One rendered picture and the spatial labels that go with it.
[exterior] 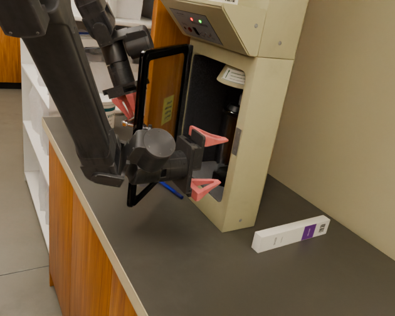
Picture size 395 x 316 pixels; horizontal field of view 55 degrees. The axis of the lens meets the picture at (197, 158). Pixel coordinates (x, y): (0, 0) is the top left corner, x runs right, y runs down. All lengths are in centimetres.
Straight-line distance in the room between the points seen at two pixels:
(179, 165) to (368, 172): 67
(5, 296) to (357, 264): 172
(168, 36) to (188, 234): 58
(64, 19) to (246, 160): 64
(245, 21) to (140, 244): 57
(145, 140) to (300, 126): 85
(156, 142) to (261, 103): 37
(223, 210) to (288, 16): 50
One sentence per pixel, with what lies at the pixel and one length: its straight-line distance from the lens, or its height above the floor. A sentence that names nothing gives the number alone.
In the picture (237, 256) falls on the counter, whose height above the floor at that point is 94.
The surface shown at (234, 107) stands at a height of 125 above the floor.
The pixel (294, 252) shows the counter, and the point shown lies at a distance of 106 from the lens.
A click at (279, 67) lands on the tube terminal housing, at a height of 139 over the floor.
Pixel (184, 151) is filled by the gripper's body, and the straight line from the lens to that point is 74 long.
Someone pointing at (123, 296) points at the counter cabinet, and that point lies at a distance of 102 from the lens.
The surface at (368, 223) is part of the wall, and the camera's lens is 125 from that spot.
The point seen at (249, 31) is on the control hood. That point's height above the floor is 146.
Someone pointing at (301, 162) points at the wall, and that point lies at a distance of 140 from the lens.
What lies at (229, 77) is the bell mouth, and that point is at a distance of 101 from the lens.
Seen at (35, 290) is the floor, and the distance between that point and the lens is 226.
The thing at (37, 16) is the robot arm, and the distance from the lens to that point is 40.
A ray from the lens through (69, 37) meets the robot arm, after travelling 47.
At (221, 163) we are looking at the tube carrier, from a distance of 111.
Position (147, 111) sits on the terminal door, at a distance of 94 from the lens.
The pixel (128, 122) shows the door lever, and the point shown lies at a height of 121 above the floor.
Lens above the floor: 151
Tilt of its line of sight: 22 degrees down
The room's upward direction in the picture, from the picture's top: 9 degrees clockwise
